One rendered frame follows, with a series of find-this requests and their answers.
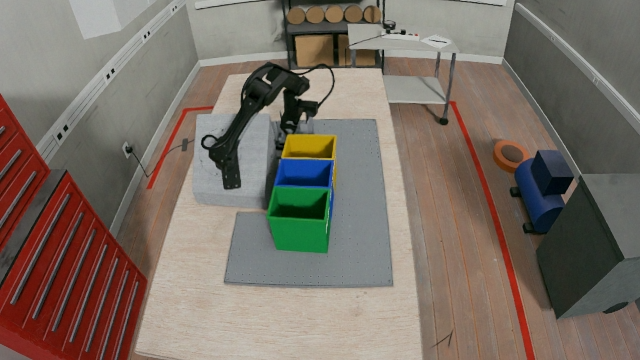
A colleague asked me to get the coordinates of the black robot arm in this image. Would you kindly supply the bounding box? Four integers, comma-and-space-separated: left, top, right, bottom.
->
208, 67, 318, 190

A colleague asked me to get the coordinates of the green bin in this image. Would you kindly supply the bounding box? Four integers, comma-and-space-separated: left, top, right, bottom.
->
266, 186, 331, 253

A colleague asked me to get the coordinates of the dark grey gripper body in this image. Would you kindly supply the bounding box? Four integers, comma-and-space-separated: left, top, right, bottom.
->
280, 102, 298, 128

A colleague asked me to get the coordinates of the blue open-top bin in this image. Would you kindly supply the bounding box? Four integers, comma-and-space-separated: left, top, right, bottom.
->
274, 158, 334, 220

